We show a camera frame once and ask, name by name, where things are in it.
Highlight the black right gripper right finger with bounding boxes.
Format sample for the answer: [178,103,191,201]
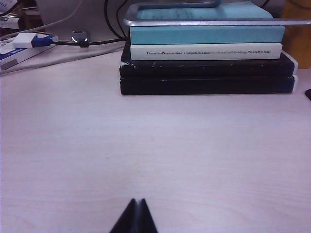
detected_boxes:
[138,198,160,233]

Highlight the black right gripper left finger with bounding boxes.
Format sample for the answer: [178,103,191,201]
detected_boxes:
[110,198,139,233]

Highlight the black book with chipped edge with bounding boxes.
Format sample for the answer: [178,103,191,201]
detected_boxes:
[119,45,299,76]

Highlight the white book with title text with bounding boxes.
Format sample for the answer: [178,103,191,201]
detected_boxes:
[130,42,284,60]

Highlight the teal book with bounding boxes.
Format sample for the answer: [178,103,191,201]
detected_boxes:
[129,0,286,46]

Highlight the blue and white carton box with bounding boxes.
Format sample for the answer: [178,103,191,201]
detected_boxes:
[0,40,59,71]

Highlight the white and blue VGA adapter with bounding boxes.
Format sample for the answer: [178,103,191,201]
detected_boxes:
[11,33,59,49]

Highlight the silver partition panel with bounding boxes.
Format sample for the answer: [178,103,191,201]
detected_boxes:
[36,0,131,42]

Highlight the silver monitor stand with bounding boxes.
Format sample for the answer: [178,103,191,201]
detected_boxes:
[123,0,311,27]

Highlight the brown wooden box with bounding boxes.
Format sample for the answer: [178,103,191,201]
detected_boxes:
[283,0,311,70]

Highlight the white looped cable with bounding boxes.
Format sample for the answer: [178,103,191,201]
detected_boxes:
[0,43,126,76]

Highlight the black cable with ferrite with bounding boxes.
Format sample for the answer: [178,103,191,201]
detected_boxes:
[50,38,126,49]

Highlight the black hanging cable loops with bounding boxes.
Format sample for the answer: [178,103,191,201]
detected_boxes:
[104,0,127,41]

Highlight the grey monitor cable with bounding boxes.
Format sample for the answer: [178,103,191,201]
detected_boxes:
[0,0,82,41]

